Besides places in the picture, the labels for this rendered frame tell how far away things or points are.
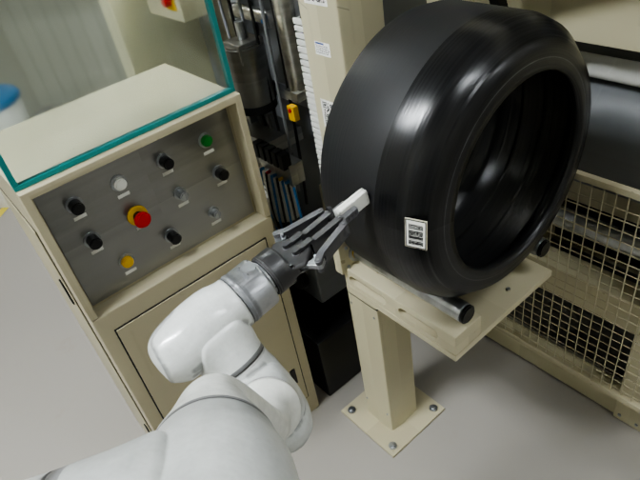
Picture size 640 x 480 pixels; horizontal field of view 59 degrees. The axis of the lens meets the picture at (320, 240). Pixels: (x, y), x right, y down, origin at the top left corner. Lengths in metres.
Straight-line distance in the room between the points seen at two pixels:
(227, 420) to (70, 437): 2.18
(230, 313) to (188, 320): 0.06
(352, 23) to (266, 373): 0.73
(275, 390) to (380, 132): 0.46
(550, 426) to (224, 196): 1.36
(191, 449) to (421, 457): 1.78
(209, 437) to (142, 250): 1.18
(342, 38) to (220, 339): 0.68
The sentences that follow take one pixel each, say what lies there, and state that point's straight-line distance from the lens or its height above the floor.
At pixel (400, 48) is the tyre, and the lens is 1.06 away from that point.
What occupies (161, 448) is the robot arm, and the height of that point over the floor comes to 1.52.
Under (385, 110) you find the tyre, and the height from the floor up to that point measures 1.37.
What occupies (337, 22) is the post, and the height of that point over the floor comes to 1.44.
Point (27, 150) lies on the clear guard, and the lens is 1.31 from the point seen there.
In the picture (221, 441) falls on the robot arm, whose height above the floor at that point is 1.53.
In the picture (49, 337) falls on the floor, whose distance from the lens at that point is 3.03.
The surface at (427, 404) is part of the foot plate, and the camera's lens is 2.21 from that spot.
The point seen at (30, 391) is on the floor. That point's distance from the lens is 2.82.
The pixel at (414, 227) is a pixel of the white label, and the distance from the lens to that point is 0.98.
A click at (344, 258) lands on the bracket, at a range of 1.42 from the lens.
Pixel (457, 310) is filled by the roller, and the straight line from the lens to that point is 1.25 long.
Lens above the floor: 1.81
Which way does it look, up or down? 38 degrees down
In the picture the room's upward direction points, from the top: 11 degrees counter-clockwise
